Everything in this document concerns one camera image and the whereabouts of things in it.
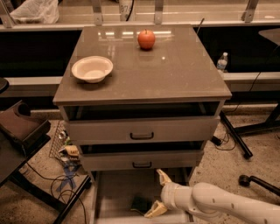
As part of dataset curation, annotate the grey drawer cabinet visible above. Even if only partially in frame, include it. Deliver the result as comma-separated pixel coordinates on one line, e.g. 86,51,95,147
52,24,233,224

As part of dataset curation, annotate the dark brown chair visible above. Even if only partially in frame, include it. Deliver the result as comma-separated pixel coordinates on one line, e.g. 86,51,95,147
0,101,90,224

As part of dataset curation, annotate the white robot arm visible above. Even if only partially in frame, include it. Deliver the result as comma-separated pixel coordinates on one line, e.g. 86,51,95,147
144,169,280,224

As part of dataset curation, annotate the top grey drawer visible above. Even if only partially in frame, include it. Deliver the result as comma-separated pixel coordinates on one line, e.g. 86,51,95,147
65,102,220,144

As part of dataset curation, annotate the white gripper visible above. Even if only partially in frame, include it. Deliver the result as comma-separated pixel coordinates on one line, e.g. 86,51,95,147
144,169,195,219

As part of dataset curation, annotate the black floor cable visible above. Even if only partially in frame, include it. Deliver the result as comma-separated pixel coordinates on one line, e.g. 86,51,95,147
25,161,88,224

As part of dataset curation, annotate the bottom open grey drawer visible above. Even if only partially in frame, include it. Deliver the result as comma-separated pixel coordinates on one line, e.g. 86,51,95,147
89,169,195,224

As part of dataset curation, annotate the black table leg frame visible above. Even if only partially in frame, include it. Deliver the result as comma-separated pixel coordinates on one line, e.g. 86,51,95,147
220,104,280,159

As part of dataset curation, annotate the middle grey drawer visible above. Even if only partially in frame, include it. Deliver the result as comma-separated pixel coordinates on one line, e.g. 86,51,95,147
80,141,205,171

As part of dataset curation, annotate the black power adapter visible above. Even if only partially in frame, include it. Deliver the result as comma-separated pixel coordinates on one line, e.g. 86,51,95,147
211,136,221,146

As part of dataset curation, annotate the dark green sponge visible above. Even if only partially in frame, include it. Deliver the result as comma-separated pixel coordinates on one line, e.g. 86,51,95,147
130,196,152,215

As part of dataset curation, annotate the black office chair caster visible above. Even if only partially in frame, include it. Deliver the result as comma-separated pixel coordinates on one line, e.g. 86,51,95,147
238,175,280,196

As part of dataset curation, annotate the clear plastic water bottle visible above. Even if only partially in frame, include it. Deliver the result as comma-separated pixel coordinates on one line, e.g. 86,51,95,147
216,52,228,72

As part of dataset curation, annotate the white plastic bag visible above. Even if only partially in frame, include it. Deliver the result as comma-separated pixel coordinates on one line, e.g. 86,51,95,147
10,0,60,24

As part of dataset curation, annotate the wire mesh basket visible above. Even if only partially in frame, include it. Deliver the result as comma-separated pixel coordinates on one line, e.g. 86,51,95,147
49,121,80,165

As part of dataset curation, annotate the white paper bowl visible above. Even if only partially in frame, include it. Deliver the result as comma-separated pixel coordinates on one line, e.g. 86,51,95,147
72,56,114,83

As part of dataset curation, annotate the red apple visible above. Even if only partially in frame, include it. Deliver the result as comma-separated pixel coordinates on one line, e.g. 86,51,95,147
137,29,156,50

